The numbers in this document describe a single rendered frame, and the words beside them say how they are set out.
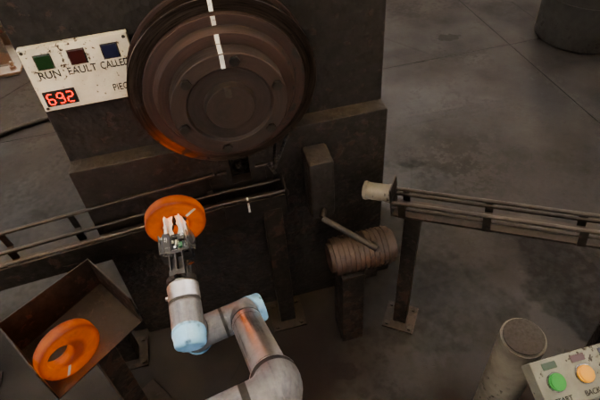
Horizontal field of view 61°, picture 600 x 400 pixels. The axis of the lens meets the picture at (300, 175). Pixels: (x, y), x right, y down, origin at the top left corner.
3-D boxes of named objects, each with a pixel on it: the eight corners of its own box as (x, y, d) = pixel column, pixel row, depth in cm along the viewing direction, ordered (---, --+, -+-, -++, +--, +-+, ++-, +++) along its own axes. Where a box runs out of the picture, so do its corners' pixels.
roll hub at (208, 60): (183, 151, 132) (155, 54, 113) (287, 129, 136) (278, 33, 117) (185, 164, 128) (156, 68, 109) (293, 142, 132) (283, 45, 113)
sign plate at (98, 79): (46, 107, 136) (16, 46, 124) (145, 89, 139) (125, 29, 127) (45, 112, 134) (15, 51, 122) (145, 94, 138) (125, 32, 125)
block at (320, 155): (304, 198, 175) (300, 144, 159) (327, 193, 176) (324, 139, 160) (312, 220, 167) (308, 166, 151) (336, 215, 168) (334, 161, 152)
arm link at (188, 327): (177, 356, 117) (170, 347, 110) (171, 311, 123) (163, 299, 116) (211, 348, 118) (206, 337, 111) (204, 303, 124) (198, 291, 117)
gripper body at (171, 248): (187, 226, 124) (194, 271, 118) (193, 241, 132) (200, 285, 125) (155, 233, 123) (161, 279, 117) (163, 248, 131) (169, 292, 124)
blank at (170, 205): (177, 243, 144) (179, 252, 141) (131, 220, 134) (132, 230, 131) (216, 211, 140) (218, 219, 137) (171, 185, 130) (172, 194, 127)
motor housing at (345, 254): (327, 318, 204) (322, 230, 167) (379, 304, 207) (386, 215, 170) (337, 347, 195) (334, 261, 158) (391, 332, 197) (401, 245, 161)
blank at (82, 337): (33, 333, 119) (40, 341, 117) (95, 309, 131) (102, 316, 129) (30, 383, 124) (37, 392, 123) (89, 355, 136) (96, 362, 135)
